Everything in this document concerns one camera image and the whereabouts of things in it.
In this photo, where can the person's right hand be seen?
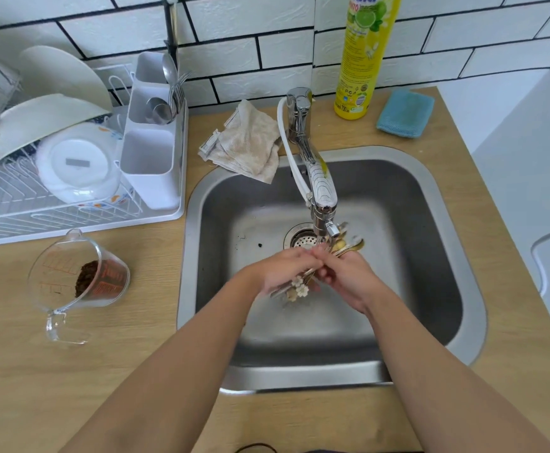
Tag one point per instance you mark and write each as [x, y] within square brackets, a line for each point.
[355, 278]

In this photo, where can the person's left hand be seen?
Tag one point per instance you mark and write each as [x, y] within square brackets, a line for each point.
[284, 268]

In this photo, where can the long silver spoon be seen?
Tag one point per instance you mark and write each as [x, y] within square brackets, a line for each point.
[357, 242]

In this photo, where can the person's right forearm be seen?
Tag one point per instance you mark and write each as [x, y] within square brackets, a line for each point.
[454, 391]

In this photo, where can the person's left forearm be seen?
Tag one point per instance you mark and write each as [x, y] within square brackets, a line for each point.
[161, 372]

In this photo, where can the beige rag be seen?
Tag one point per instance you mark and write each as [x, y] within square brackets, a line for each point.
[246, 141]

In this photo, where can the white dish rack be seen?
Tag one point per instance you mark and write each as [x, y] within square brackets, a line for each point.
[147, 216]

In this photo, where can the yellow dish soap bottle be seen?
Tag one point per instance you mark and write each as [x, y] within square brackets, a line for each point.
[362, 56]

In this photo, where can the steel sink drain strainer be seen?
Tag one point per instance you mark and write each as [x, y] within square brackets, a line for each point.
[298, 238]

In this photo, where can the stainless steel sink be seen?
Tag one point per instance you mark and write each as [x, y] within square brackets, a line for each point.
[421, 216]

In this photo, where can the white cutlery holder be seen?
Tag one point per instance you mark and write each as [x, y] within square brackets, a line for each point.
[152, 183]

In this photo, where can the chrome faucet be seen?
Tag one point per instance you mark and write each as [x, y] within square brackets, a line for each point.
[299, 108]

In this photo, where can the blue sponge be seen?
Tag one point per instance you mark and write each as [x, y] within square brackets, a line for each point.
[405, 114]

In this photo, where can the brown coffee grounds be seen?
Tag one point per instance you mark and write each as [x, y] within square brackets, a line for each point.
[86, 277]

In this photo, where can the steel ladle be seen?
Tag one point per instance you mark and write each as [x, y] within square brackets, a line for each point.
[159, 111]

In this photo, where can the steel fork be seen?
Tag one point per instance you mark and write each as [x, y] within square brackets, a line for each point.
[179, 94]

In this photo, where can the white floral print bowl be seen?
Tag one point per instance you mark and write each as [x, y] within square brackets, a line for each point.
[79, 186]

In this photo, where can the clear measuring jug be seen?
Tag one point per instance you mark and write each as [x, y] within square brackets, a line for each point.
[48, 271]

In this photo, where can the white plate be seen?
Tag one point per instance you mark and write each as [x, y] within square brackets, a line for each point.
[60, 70]

